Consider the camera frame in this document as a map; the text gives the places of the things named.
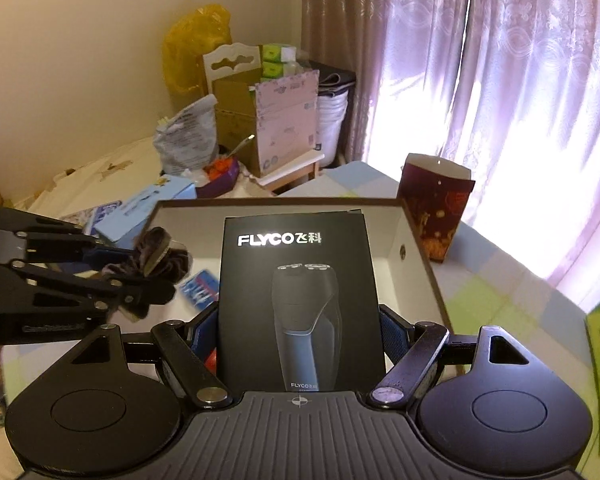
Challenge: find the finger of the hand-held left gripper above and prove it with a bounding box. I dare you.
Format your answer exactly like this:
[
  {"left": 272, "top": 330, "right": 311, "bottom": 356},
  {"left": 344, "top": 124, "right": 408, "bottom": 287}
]
[
  {"left": 0, "top": 260, "right": 177, "bottom": 318},
  {"left": 0, "top": 208, "right": 137, "bottom": 264}
]

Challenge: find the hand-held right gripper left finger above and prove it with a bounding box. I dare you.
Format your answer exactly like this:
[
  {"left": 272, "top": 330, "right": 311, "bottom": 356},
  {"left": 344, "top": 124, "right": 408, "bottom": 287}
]
[{"left": 65, "top": 305, "right": 233, "bottom": 408}]

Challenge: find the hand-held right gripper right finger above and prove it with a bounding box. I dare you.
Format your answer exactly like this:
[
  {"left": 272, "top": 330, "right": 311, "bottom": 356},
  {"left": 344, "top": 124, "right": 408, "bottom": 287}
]
[{"left": 370, "top": 304, "right": 535, "bottom": 409}]

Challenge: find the blue printed packet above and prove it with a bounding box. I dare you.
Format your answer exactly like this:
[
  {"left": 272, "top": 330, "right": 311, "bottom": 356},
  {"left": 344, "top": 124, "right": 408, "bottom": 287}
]
[{"left": 177, "top": 269, "right": 220, "bottom": 313}]

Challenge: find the black shaver box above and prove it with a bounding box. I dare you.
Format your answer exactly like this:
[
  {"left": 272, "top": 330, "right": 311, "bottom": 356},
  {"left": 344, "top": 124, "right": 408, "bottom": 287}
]
[{"left": 216, "top": 208, "right": 387, "bottom": 393}]

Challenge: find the brown storage box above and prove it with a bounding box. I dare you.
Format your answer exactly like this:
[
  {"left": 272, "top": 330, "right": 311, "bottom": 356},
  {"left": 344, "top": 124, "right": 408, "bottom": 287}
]
[{"left": 140, "top": 197, "right": 467, "bottom": 377}]

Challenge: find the desktop with checked tablecloth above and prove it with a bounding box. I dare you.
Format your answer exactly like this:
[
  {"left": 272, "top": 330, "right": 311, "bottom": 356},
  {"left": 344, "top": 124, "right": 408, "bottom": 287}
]
[{"left": 0, "top": 161, "right": 600, "bottom": 466}]

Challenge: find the light blue milk carton box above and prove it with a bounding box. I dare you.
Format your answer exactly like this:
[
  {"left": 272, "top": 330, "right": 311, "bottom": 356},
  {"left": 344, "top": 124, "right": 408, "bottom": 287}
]
[{"left": 94, "top": 176, "right": 198, "bottom": 246}]

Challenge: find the dark red gift bag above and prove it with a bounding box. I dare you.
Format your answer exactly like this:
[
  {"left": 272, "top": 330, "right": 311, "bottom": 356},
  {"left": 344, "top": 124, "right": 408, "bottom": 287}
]
[{"left": 396, "top": 152, "right": 477, "bottom": 264}]

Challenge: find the purple box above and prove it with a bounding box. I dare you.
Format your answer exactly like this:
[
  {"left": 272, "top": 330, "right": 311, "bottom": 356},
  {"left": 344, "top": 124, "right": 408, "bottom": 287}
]
[{"left": 200, "top": 157, "right": 241, "bottom": 198}]

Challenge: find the grey printed plastic bag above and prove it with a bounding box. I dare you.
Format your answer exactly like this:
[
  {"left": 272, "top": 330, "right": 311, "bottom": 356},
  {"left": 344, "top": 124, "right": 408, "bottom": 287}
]
[{"left": 153, "top": 94, "right": 220, "bottom": 178}]

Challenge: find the metal spoon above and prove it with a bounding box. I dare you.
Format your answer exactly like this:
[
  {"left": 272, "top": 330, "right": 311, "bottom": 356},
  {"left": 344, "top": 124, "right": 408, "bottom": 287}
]
[{"left": 225, "top": 135, "right": 256, "bottom": 159}]

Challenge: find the brown cardboard box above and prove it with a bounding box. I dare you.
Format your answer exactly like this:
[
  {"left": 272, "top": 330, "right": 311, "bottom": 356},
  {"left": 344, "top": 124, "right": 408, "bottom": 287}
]
[{"left": 212, "top": 77, "right": 261, "bottom": 178}]

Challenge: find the stack of white buckets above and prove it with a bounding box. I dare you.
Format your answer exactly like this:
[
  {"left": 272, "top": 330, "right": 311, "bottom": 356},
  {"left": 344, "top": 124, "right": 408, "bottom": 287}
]
[{"left": 316, "top": 87, "right": 353, "bottom": 168}]

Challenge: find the yellow plastic bag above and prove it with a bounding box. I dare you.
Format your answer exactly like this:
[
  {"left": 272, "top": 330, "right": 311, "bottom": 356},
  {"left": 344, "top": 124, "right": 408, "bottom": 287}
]
[{"left": 161, "top": 4, "right": 231, "bottom": 96}]

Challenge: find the dark folded bag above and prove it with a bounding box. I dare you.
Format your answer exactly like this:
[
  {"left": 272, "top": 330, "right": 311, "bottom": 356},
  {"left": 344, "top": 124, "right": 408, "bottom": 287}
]
[{"left": 305, "top": 59, "right": 357, "bottom": 90}]

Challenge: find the cardboard box with pink card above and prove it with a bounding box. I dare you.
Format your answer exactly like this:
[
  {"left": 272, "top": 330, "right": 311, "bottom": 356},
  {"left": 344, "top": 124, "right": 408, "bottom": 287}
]
[{"left": 200, "top": 42, "right": 327, "bottom": 196}]

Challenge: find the sheer pink curtain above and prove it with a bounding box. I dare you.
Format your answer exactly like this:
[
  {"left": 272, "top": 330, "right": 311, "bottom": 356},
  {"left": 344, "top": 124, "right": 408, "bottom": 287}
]
[{"left": 365, "top": 0, "right": 600, "bottom": 311}]

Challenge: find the small green tissue pack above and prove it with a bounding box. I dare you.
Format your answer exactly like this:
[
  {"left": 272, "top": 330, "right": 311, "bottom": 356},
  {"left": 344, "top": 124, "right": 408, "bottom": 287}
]
[
  {"left": 261, "top": 61, "right": 293, "bottom": 81},
  {"left": 260, "top": 44, "right": 298, "bottom": 63}
]

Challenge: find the brown curtain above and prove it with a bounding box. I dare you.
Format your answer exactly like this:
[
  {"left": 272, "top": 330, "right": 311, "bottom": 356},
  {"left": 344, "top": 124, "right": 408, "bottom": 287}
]
[{"left": 300, "top": 0, "right": 396, "bottom": 166}]

